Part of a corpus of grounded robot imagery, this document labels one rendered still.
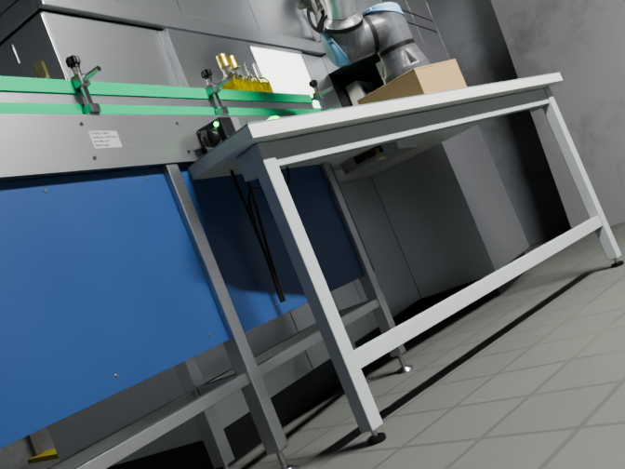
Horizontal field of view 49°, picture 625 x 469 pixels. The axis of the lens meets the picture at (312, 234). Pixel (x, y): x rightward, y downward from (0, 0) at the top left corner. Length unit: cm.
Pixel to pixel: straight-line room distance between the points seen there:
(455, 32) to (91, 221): 415
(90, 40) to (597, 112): 304
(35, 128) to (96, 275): 30
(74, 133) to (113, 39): 80
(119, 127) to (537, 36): 339
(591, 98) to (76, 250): 350
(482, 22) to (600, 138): 132
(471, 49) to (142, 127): 384
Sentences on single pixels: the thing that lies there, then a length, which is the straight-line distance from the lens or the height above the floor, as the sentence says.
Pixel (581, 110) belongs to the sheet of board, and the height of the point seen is 69.
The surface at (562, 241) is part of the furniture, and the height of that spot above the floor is 18.
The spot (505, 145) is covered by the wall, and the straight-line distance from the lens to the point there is 514.
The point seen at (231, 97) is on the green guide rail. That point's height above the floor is 94.
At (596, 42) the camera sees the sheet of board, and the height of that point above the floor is 101.
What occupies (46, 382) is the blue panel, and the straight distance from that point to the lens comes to 126.
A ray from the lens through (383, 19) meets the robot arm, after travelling 217.
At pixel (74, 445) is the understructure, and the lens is 227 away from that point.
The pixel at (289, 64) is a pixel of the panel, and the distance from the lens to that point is 299.
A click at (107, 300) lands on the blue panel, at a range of 139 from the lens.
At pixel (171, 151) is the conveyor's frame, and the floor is 78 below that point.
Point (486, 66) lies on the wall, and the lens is 516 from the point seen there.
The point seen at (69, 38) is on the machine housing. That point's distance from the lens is 210.
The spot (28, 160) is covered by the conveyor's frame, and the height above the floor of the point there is 78.
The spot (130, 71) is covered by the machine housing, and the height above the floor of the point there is 117.
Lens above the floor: 40
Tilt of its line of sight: 3 degrees up
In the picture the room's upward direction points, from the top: 22 degrees counter-clockwise
